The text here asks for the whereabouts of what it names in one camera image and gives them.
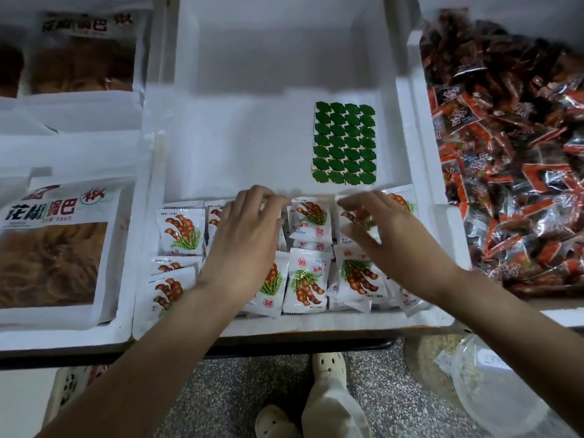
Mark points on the person's right hand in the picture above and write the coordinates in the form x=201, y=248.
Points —
x=403, y=243

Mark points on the person's left hand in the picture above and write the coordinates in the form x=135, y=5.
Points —
x=242, y=249

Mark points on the pile of white printed packets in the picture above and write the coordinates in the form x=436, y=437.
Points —
x=310, y=278

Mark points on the pile of dark red packets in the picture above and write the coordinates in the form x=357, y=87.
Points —
x=511, y=132

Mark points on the person's left forearm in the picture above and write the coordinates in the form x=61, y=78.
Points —
x=128, y=374

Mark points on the person's right forearm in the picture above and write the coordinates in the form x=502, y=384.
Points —
x=520, y=346

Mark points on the person's right white shoe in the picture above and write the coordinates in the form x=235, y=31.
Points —
x=329, y=367

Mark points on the person's white shoe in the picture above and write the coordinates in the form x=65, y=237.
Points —
x=276, y=422
x=329, y=367

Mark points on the person's left white shoe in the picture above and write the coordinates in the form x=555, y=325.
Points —
x=276, y=422

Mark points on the person's beige trousers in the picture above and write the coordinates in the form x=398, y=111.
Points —
x=336, y=413

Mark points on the green leaf-pattern sheet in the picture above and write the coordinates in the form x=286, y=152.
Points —
x=345, y=143

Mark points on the white red printed carton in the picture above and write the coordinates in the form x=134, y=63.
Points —
x=73, y=387

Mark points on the white foam slab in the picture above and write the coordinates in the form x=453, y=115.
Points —
x=23, y=406

